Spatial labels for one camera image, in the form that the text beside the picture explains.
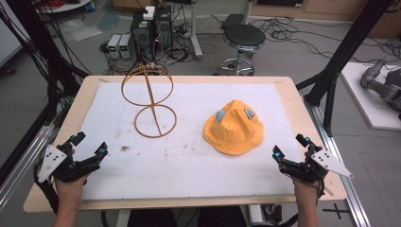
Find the grey desk leg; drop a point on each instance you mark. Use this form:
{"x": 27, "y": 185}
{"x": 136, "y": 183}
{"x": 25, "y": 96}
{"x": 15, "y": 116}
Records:
{"x": 195, "y": 34}

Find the black tape cross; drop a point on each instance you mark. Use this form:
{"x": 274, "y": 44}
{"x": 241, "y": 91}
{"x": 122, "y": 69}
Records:
{"x": 336, "y": 210}

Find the white table mat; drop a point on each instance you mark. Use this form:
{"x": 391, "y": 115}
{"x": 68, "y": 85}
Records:
{"x": 189, "y": 164}

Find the person's right hand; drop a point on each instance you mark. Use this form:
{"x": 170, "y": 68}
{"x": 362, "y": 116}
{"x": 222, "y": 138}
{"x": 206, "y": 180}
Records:
{"x": 305, "y": 190}

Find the white floor board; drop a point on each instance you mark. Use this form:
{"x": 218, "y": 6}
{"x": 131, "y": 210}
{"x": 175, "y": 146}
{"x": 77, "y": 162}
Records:
{"x": 369, "y": 104}

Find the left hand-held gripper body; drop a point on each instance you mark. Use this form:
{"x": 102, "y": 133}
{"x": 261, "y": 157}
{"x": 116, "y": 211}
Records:
{"x": 50, "y": 161}

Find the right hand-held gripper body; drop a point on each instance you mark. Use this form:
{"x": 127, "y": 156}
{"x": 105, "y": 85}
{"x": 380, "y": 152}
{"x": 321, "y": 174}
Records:
{"x": 327, "y": 162}

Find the black control box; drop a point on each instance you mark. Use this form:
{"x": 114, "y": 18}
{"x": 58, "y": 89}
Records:
{"x": 271, "y": 213}

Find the white table leg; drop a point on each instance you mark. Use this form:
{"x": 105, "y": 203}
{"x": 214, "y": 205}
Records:
{"x": 123, "y": 218}

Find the aluminium rail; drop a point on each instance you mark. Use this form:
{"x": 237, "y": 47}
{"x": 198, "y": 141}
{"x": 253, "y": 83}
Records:
{"x": 343, "y": 189}
{"x": 22, "y": 164}

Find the person's dark trouser legs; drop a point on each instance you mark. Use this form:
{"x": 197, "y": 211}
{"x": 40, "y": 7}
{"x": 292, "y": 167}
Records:
{"x": 189, "y": 217}

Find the black round stool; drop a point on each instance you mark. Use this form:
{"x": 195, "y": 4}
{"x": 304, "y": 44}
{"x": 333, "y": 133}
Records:
{"x": 244, "y": 35}

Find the black metal frame post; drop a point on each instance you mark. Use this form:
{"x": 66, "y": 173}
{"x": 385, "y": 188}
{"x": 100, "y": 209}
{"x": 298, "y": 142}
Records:
{"x": 38, "y": 38}
{"x": 350, "y": 44}

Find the clear plastic sheet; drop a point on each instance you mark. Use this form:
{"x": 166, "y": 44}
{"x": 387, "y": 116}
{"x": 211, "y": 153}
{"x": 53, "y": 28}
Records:
{"x": 80, "y": 30}

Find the grey bench power supply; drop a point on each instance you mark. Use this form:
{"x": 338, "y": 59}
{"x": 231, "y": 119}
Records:
{"x": 113, "y": 45}
{"x": 125, "y": 45}

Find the black computer tower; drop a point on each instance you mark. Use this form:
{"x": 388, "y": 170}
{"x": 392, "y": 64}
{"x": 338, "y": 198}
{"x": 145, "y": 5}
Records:
{"x": 163, "y": 28}
{"x": 142, "y": 36}

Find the white box on tower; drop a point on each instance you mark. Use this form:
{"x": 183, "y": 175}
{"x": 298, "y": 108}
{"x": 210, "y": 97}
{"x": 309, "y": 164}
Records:
{"x": 148, "y": 13}

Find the person's left hand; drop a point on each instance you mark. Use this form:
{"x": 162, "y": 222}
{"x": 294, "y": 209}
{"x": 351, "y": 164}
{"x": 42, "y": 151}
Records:
{"x": 68, "y": 189}

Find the yellow bucket hat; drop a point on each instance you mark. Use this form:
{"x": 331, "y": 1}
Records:
{"x": 233, "y": 129}

